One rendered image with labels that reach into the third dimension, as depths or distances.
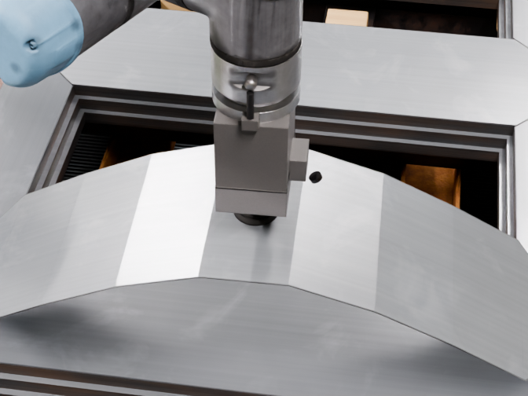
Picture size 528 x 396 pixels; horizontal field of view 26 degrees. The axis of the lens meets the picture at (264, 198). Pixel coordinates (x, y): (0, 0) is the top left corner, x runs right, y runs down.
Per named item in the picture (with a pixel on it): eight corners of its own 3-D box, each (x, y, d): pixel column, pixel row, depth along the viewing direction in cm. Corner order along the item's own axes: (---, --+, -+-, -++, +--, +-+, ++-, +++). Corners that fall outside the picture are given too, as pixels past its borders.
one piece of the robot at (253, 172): (324, 100, 91) (317, 243, 102) (331, 34, 97) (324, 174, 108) (203, 92, 91) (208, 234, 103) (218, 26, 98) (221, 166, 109)
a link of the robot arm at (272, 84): (306, 16, 95) (297, 76, 90) (304, 60, 99) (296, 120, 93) (216, 9, 96) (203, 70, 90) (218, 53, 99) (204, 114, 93)
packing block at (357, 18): (367, 33, 170) (368, 11, 167) (364, 53, 166) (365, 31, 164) (327, 29, 171) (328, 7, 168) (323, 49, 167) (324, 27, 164)
